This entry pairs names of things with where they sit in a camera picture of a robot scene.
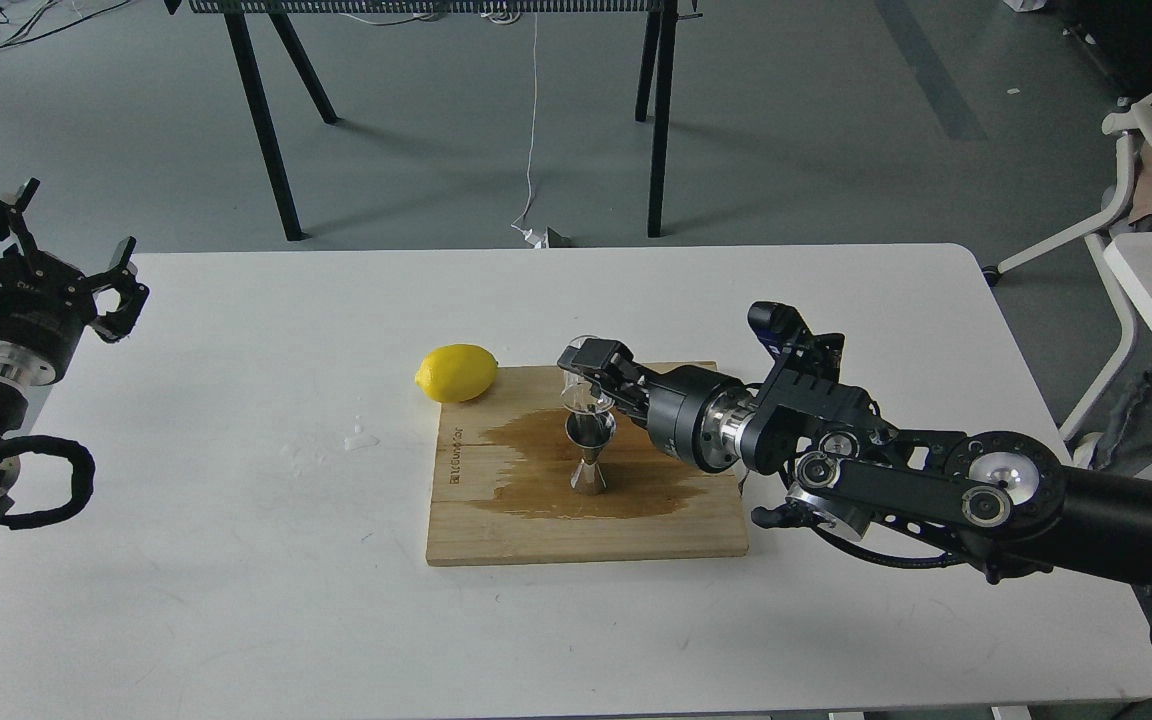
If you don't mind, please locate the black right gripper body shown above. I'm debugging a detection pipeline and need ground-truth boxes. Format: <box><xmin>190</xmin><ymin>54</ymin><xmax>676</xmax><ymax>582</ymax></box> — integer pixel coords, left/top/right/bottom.
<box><xmin>637</xmin><ymin>365</ymin><xmax>748</xmax><ymax>471</ymax></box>

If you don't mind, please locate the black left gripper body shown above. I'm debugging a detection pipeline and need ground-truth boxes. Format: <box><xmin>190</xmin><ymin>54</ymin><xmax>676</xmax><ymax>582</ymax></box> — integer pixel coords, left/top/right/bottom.
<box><xmin>0</xmin><ymin>260</ymin><xmax>93</xmax><ymax>386</ymax></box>

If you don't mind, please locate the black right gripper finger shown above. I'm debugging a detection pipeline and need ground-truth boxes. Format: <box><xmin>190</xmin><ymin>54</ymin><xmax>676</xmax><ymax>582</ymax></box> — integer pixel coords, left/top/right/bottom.
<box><xmin>594</xmin><ymin>386</ymin><xmax>650</xmax><ymax>430</ymax></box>
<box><xmin>558</xmin><ymin>338</ymin><xmax>637</xmax><ymax>396</ymax></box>

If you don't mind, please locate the steel double jigger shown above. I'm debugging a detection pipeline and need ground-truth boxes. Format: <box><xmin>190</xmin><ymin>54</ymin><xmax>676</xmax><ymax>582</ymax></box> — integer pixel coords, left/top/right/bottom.
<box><xmin>564</xmin><ymin>414</ymin><xmax>616</xmax><ymax>497</ymax></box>

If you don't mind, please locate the small clear glass cup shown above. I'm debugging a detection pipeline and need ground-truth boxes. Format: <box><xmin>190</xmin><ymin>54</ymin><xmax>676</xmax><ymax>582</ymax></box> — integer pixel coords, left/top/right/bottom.
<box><xmin>558</xmin><ymin>334</ymin><xmax>614</xmax><ymax>415</ymax></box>

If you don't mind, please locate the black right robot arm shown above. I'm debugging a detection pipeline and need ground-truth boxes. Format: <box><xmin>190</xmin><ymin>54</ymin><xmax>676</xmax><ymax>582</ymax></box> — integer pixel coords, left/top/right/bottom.
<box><xmin>558</xmin><ymin>301</ymin><xmax>1152</xmax><ymax>644</ymax></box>

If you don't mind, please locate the wooden cutting board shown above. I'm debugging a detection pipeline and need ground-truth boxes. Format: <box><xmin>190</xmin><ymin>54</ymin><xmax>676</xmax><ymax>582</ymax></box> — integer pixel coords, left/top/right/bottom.
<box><xmin>426</xmin><ymin>366</ymin><xmax>749</xmax><ymax>566</ymax></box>

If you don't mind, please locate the yellow lemon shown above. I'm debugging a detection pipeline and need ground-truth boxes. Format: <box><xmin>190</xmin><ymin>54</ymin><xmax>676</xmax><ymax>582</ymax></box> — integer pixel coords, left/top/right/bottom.
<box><xmin>414</xmin><ymin>344</ymin><xmax>499</xmax><ymax>404</ymax></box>

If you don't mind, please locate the white hanging cable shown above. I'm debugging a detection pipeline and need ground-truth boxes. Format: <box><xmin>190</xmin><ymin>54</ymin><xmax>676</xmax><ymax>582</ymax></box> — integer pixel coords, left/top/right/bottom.
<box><xmin>510</xmin><ymin>12</ymin><xmax>571</xmax><ymax>249</ymax></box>

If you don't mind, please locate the black metal frame table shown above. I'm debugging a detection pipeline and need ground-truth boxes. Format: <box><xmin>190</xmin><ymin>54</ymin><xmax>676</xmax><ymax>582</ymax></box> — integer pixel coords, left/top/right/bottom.
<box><xmin>157</xmin><ymin>1</ymin><xmax>703</xmax><ymax>247</ymax></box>

